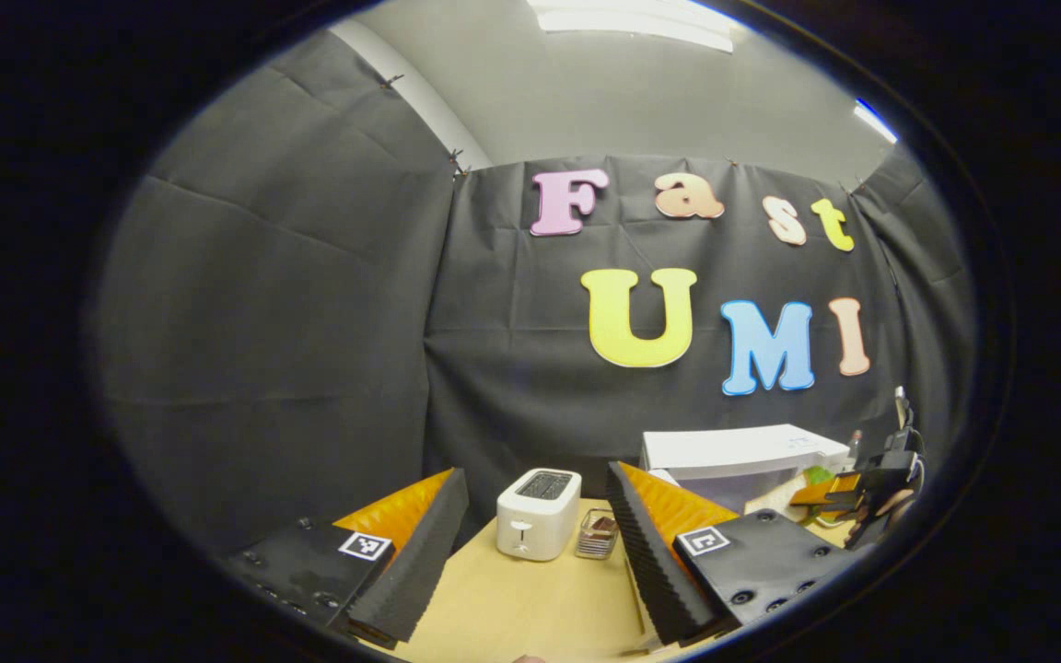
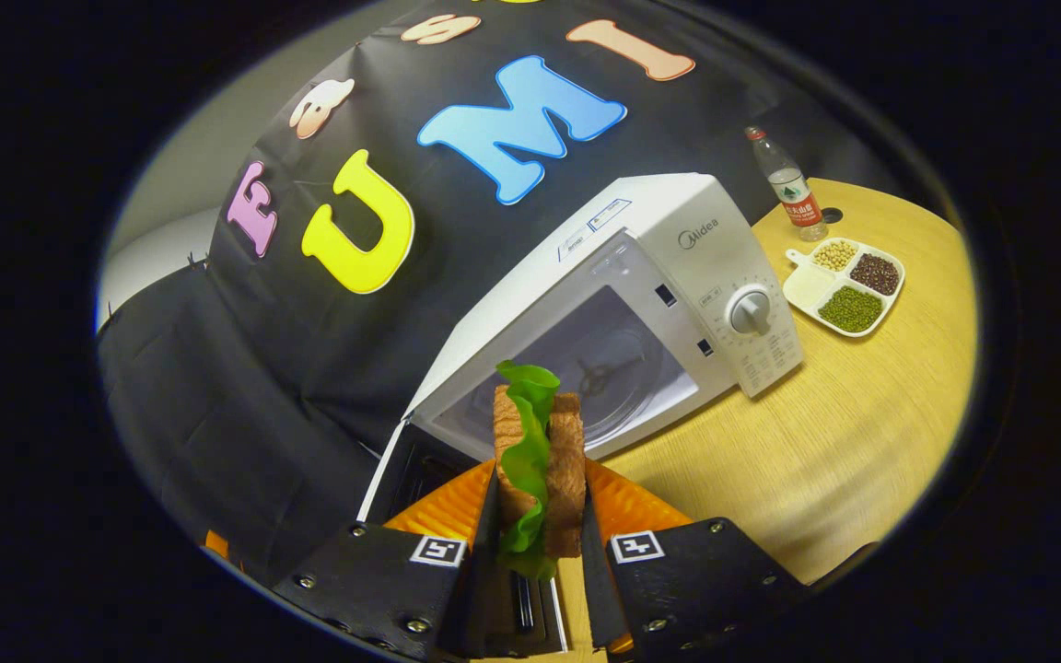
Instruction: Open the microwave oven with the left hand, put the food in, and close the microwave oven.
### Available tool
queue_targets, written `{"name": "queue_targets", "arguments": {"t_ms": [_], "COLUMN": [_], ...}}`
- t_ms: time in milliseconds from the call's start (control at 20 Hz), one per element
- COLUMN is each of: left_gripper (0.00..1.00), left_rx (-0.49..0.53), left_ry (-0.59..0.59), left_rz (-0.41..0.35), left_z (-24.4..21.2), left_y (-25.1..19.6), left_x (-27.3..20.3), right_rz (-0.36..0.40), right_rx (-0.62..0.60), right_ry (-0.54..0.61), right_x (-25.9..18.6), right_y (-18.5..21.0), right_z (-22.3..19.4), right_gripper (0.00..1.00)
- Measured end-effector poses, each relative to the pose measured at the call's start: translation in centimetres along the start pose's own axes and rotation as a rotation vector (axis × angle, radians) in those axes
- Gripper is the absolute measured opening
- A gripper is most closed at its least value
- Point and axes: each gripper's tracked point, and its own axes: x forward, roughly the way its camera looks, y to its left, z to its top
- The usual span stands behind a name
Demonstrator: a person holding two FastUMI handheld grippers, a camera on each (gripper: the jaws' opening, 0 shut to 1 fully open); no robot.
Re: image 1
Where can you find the sandwich with green lettuce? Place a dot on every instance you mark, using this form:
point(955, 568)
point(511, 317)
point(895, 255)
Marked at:
point(816, 476)

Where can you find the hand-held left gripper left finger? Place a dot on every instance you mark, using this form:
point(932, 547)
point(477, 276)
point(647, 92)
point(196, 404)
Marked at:
point(420, 562)

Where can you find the white toaster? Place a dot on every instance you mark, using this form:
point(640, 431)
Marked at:
point(535, 520)

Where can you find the large ceiling light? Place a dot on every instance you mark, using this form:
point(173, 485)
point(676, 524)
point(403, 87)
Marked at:
point(632, 20)

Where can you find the small glass container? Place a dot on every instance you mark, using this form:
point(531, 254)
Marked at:
point(597, 539)

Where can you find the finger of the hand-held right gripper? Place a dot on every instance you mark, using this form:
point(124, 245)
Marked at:
point(825, 488)

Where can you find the small ceiling light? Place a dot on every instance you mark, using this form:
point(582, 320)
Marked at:
point(876, 122)

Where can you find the white microwave oven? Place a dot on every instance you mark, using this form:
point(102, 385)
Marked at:
point(733, 447)

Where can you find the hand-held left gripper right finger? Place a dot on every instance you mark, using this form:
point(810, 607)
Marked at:
point(655, 562)

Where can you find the clear water bottle red label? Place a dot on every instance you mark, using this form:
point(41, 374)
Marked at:
point(855, 447)

